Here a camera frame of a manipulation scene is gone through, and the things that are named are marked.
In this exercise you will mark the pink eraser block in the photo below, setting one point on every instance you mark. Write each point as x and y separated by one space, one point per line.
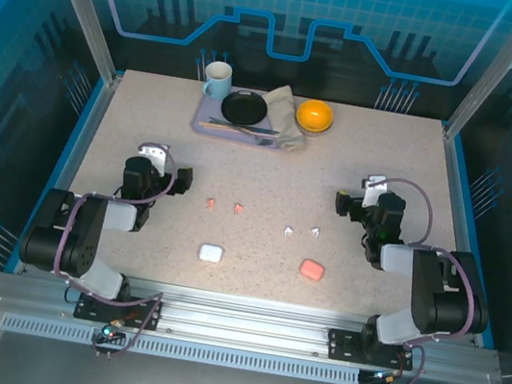
312 269

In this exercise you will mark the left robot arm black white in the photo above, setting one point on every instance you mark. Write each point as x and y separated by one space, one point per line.
84 233

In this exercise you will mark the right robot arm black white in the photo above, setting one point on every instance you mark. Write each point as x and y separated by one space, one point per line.
431 288

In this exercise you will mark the wooden chopstick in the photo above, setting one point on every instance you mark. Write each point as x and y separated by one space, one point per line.
213 126

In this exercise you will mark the lavender serving tray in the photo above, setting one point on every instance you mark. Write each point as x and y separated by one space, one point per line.
207 113

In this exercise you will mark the orange patterned bowl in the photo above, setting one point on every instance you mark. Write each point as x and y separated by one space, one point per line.
314 116

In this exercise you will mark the black round plate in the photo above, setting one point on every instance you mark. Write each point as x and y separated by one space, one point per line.
244 108

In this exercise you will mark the light blue mug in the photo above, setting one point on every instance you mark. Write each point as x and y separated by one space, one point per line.
219 86

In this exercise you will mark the beige folded cloth napkin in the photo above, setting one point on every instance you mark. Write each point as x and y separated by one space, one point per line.
286 109

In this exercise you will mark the small lit connector board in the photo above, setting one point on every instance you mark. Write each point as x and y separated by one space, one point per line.
109 332
385 377

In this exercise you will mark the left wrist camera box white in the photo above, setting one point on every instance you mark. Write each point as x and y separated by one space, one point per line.
152 153

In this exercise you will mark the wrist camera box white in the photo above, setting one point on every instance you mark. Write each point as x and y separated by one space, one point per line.
376 184
152 153

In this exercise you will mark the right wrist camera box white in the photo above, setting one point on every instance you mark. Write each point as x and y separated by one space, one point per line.
376 184

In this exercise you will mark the aluminium table side rail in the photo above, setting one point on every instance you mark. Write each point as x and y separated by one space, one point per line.
93 127
455 184

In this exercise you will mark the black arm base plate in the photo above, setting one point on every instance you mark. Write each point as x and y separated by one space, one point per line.
83 313
338 349

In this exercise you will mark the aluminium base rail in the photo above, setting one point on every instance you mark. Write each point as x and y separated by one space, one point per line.
241 316

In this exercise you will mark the aluminium corner post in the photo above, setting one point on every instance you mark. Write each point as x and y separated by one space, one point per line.
81 3
499 70

